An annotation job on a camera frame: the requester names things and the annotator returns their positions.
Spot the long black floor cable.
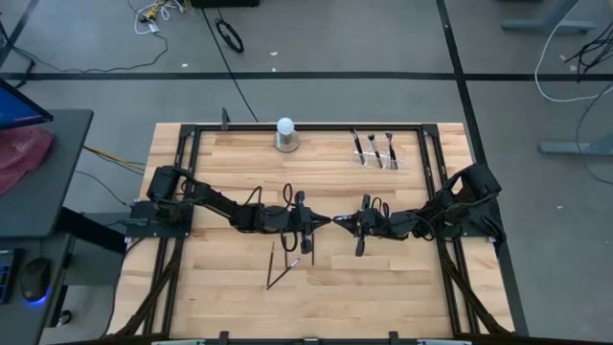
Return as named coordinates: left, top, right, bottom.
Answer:
left=199, top=7, right=261, bottom=124

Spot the white floor cable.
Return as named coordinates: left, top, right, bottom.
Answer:
left=534, top=18, right=613, bottom=104

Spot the large fluffy silver-ferrule makeup brush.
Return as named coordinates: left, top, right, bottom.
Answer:
left=366, top=133, right=385, bottom=170

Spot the clear acrylic brush holder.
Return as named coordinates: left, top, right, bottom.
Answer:
left=352, top=146, right=407, bottom=172

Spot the black keyboard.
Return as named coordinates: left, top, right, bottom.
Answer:
left=0, top=247, right=16, bottom=306

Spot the gray desk foot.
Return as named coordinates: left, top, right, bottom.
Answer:
left=500, top=0, right=598, bottom=35
left=537, top=131, right=613, bottom=157

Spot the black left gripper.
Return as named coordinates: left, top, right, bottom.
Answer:
left=288, top=190, right=333, bottom=256

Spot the medium fluffy black makeup brush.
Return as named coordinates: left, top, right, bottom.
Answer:
left=384, top=131, right=397, bottom=170

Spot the thick black makeup brush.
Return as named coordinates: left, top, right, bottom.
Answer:
left=351, top=127, right=364, bottom=166

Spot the black box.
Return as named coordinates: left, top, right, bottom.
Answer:
left=190, top=0, right=261, bottom=9

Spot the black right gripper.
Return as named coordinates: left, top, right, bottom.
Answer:
left=332, top=194, right=387, bottom=258

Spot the computer monitor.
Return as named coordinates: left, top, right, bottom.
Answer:
left=0, top=78, right=55, bottom=131

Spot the black cable bundle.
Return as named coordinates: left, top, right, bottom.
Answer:
left=564, top=21, right=613, bottom=83

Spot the black aluminium table frame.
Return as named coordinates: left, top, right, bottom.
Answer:
left=108, top=107, right=531, bottom=345

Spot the coiled black cable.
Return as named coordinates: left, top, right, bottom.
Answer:
left=214, top=17, right=246, bottom=55

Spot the white cable bundle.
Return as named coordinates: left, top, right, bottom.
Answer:
left=125, top=0, right=187, bottom=36

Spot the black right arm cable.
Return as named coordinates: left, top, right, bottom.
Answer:
left=371, top=195, right=392, bottom=217

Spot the pink cloth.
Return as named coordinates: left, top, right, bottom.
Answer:
left=0, top=126, right=56, bottom=196

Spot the black computer mouse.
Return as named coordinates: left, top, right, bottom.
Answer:
left=20, top=257, right=53, bottom=306

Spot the yellow cable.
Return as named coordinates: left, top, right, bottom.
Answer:
left=82, top=145, right=148, bottom=173

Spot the white bulb metal table lamp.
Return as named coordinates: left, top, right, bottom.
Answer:
left=274, top=116, right=302, bottom=154

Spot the black desk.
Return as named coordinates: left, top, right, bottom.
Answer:
left=0, top=108, right=128, bottom=345

